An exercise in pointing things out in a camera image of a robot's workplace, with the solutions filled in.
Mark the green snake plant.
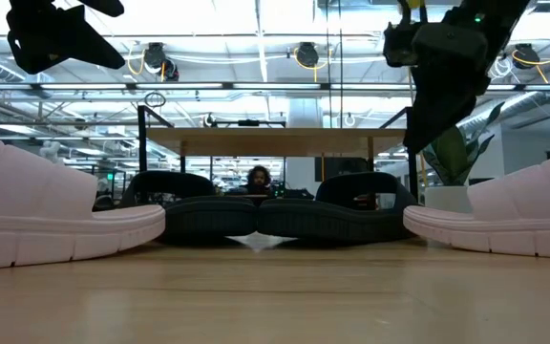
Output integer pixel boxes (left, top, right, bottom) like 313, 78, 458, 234
420, 100, 505, 187

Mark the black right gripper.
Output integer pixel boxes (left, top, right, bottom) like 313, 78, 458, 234
402, 21, 492, 154

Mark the black slide sandal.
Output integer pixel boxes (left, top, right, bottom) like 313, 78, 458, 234
120, 170, 259, 243
257, 171, 417, 241

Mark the black cable reel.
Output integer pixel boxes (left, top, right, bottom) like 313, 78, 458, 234
142, 41, 180, 82
512, 42, 541, 71
293, 41, 321, 69

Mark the person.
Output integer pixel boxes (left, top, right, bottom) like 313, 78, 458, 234
240, 165, 275, 196

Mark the black flat screen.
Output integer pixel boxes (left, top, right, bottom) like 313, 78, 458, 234
314, 156, 370, 176

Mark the white robot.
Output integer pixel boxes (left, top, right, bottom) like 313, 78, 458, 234
39, 140, 65, 166

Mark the white plant pot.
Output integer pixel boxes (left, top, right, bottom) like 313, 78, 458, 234
423, 184, 475, 215

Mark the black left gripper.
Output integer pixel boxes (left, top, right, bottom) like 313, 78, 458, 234
6, 0, 126, 75

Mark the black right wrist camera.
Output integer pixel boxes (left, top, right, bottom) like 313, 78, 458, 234
382, 0, 420, 68

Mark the wooden shoe rack table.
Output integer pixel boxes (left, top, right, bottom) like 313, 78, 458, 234
137, 104, 419, 214

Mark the pink slide sandal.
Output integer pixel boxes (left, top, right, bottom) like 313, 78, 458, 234
0, 126, 166, 271
402, 147, 550, 262

